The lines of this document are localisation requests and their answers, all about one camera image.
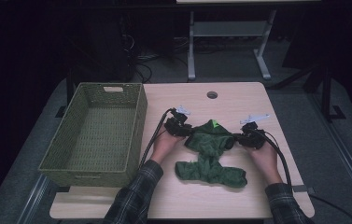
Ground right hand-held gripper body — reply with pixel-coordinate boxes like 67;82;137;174
239;113;271;150

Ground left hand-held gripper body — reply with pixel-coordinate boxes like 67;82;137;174
163;105;192;137

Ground green fuzzy garment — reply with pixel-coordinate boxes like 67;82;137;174
175;119;248;189

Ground person's left hand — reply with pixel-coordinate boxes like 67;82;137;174
149;125;186;164

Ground person's right hand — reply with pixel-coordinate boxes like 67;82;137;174
244;141;284;187

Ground grey tape strip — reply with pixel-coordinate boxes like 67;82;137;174
290;184;316;194

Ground green woven basket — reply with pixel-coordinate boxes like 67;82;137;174
37;81;148;189

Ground black metal stand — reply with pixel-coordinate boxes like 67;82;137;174
319;62;347;123

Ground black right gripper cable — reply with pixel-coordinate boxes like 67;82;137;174
251;127;352;224

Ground black floor cables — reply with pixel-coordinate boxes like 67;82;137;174
119;15;196;85

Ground metal floor rail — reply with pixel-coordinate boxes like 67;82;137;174
307;92;352;208
16;173;50;224

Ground white metal frame table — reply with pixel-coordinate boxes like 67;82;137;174
176;0;321;81

